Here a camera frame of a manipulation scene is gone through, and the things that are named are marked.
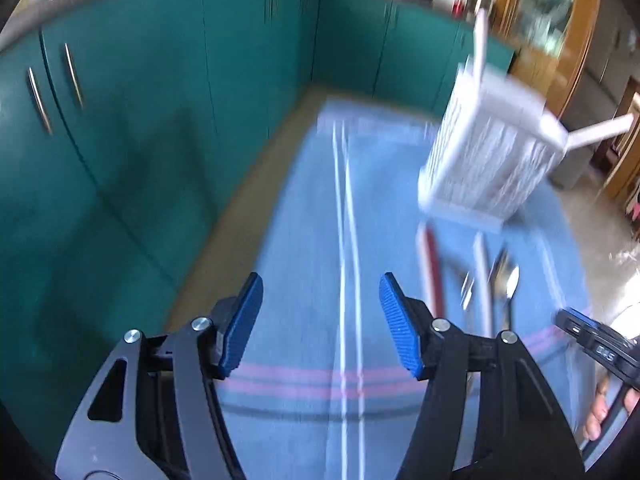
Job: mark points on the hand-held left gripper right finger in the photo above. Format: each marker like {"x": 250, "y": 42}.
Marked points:
{"x": 400, "y": 325}

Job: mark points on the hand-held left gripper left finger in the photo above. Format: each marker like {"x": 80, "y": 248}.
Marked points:
{"x": 240, "y": 325}

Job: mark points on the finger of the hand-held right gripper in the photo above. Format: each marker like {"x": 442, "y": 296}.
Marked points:
{"x": 575, "y": 325}

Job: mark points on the small metal spoon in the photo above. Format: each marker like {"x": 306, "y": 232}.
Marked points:
{"x": 512, "y": 285}

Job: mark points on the metal fork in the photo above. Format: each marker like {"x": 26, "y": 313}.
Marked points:
{"x": 467, "y": 290}

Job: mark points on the large metal spoon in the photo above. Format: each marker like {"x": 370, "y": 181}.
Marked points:
{"x": 499, "y": 290}

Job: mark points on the white plastic utensil basket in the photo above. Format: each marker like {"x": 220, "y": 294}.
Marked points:
{"x": 492, "y": 160}

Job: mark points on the person's right hand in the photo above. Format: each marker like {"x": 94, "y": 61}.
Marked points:
{"x": 596, "y": 410}

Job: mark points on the blue striped towel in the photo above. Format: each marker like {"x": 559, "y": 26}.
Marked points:
{"x": 310, "y": 240}

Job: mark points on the wooden furniture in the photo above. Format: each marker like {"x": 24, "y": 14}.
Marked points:
{"x": 622, "y": 170}

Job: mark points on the teal kitchen cabinets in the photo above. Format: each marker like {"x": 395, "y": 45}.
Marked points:
{"x": 150, "y": 110}

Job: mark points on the grey refrigerator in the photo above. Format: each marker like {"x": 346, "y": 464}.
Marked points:
{"x": 595, "y": 90}

